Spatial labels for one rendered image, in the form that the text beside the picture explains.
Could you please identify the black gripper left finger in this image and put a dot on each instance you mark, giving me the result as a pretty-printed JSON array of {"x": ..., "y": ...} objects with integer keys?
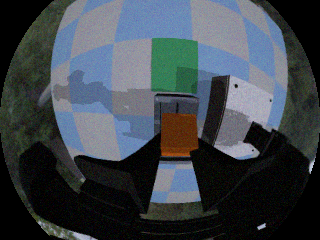
[{"x": 136, "y": 174}]

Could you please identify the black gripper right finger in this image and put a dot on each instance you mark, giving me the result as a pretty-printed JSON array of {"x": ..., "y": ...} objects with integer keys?
[{"x": 217, "y": 174}]

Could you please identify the orange l-shaped part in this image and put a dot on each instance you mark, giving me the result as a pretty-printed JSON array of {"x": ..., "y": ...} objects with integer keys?
[{"x": 178, "y": 134}]

